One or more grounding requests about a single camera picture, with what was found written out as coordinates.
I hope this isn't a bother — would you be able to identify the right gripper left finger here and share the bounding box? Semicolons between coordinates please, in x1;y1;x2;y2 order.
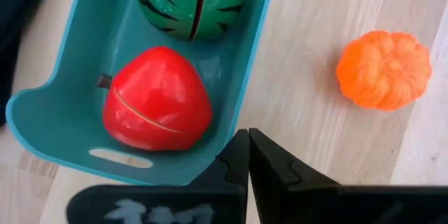
66;128;250;224

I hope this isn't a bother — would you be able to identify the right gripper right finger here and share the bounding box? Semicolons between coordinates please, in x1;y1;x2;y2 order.
248;127;448;224

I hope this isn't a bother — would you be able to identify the toy red pepper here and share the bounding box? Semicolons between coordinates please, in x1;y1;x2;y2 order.
97;45;214;152

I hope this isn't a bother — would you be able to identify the toy orange tangerine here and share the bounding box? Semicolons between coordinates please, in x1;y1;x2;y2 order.
335;30;433;112

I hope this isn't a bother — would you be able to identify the toy watermelon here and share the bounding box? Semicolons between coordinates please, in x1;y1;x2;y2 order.
132;0;248;42

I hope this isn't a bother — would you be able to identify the teal plastic container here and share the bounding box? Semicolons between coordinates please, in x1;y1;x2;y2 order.
5;0;278;186

